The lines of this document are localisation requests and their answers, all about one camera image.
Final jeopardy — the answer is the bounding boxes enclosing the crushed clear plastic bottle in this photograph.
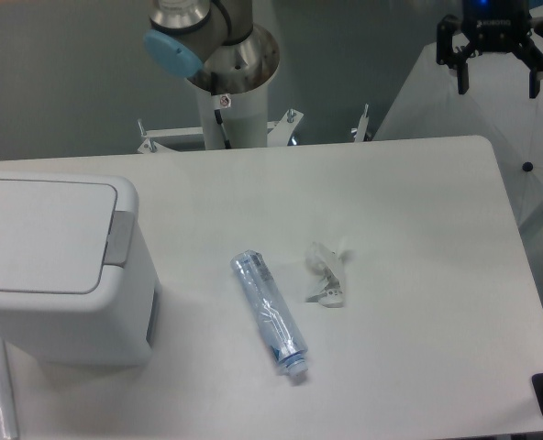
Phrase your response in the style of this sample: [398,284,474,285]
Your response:
[230,250,308,379]

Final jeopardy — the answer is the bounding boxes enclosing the white metal base frame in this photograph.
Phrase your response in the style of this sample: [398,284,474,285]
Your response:
[136,103,373,155]

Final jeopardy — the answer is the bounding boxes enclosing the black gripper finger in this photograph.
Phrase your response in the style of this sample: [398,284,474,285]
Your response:
[515,16,543,98]
[436,15,472,94]

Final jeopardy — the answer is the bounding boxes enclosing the crumpled clear plastic wrapper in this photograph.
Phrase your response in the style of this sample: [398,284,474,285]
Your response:
[305,242,347,309]

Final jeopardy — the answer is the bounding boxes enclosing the white trash can body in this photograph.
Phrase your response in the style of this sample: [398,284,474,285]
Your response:
[0,171,160,366]

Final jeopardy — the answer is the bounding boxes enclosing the black cable on pedestal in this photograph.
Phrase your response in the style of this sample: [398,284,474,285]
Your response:
[210,71,233,150]

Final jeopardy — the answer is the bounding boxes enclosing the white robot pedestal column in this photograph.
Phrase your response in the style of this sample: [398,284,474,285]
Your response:
[186,73,276,150]

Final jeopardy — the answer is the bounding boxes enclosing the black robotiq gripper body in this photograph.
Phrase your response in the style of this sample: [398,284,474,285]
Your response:
[460,0,532,56]

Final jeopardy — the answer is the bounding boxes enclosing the white trash can lid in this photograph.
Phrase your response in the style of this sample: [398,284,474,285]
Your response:
[0,179,117,294]

